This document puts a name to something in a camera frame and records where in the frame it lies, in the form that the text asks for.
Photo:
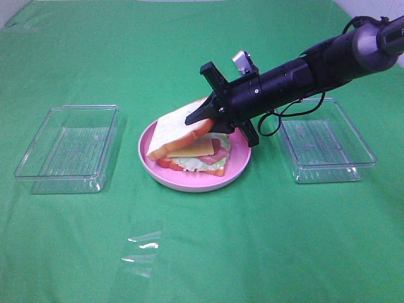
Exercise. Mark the left clear plastic tray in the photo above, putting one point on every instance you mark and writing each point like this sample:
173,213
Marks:
72,152

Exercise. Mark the pink round plate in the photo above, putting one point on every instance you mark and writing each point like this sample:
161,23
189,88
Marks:
196,182

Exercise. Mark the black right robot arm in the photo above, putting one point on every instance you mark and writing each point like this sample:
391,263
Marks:
371,47

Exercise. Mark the toy lettuce leaf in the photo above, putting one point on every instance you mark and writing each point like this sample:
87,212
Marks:
192,163

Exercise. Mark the clear tape patch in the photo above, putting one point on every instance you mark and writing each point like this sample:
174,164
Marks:
141,247

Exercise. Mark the yellow toy cheese slice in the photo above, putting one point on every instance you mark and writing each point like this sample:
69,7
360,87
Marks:
201,147

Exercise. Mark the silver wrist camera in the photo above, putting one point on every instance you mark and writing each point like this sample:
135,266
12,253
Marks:
244,64

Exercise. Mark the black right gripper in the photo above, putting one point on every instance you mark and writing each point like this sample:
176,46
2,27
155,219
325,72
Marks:
233,104

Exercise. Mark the green tablecloth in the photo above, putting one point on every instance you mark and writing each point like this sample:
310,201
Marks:
263,238

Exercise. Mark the right clear plastic tray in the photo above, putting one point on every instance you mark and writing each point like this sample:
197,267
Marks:
323,146

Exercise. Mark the toy bacon strip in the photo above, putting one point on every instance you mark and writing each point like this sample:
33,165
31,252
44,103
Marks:
220,152

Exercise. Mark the clear plastic tray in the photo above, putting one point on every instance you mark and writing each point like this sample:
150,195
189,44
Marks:
72,152
323,146

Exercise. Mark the toy bread slice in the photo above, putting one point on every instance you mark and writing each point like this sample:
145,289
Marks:
170,164
171,132

